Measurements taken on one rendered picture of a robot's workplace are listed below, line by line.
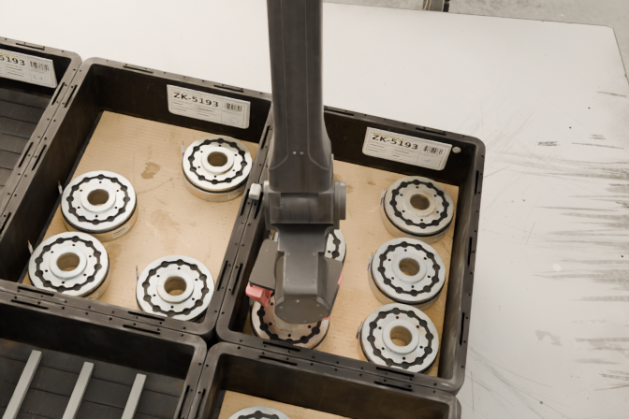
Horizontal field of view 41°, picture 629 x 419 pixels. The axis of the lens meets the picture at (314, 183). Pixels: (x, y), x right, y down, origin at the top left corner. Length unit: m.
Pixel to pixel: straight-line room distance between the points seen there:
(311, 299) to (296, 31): 0.30
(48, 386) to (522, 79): 1.04
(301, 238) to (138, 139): 0.48
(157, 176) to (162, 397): 0.34
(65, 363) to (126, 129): 0.39
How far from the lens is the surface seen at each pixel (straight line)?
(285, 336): 1.09
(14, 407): 1.10
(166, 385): 1.10
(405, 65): 1.64
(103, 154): 1.30
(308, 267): 0.88
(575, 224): 1.50
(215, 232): 1.21
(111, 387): 1.11
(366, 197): 1.26
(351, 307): 1.16
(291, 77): 0.75
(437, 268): 1.18
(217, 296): 1.04
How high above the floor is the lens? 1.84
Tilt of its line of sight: 53 degrees down
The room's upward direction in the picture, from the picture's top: 9 degrees clockwise
